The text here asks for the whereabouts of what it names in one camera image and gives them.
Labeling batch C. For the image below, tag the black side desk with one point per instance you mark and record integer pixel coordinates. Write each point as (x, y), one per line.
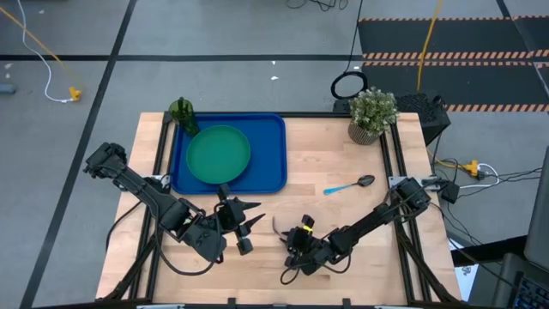
(493, 283)

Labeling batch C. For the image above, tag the green plastic plate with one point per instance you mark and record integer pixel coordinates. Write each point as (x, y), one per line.
(218, 154)

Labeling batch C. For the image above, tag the black table frame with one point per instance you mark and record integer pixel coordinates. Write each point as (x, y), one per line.
(317, 114)

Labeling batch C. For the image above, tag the black power adapter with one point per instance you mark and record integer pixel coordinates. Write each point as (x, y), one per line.
(450, 193)

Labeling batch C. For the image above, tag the potted plant in ribbed pot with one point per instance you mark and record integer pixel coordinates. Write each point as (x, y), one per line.
(371, 111)

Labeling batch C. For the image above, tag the grey floor box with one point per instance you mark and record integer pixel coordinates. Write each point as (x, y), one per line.
(6, 89)

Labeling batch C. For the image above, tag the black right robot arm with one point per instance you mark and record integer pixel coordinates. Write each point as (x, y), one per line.
(369, 223)

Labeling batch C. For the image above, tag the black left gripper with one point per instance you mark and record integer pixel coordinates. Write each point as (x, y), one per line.
(229, 214)

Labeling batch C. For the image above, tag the black frame bracket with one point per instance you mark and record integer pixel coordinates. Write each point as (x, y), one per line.
(346, 301)
(231, 301)

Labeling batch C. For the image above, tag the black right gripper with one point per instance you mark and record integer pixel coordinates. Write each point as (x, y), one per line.
(302, 242)

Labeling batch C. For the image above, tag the black hazard striped floor mat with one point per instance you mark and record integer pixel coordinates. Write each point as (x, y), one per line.
(394, 38)

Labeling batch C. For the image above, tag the blue plastic tray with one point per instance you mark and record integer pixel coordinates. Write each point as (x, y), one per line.
(266, 141)

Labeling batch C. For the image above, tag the black keyboard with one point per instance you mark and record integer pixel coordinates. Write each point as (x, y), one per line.
(532, 296)

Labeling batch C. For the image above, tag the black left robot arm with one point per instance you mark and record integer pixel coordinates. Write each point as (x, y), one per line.
(167, 210)

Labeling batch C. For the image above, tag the black perforated box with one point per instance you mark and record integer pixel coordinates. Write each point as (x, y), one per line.
(422, 111)

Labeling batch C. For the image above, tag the yellow tag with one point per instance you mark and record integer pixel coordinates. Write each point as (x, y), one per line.
(308, 229)

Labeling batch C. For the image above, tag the green patterned cup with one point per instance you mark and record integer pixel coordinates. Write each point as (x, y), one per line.
(184, 116)

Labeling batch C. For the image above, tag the white paper sheet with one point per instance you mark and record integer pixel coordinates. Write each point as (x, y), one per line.
(465, 279)

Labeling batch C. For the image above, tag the thin grey fork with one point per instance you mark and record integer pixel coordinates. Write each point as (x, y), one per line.
(275, 225)

